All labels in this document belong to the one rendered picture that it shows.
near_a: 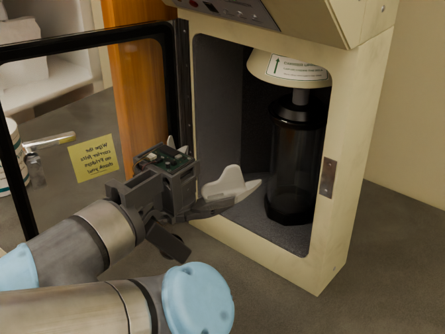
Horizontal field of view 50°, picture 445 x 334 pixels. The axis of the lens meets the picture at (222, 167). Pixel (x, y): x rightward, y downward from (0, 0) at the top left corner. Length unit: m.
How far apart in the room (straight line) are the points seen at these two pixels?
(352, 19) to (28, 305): 0.45
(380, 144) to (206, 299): 0.84
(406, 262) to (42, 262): 0.72
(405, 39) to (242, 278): 0.60
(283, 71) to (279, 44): 0.05
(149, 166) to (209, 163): 0.36
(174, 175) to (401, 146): 0.71
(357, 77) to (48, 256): 0.44
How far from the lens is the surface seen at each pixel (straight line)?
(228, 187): 0.64
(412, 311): 0.93
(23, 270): 0.52
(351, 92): 0.66
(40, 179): 0.82
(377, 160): 1.22
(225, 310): 0.43
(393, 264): 1.01
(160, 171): 0.58
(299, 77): 0.73
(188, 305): 0.40
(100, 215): 0.55
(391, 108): 1.15
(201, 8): 0.72
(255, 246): 0.93
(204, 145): 0.91
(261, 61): 0.76
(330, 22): 0.57
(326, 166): 0.73
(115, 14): 0.80
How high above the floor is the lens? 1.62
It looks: 34 degrees down
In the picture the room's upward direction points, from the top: straight up
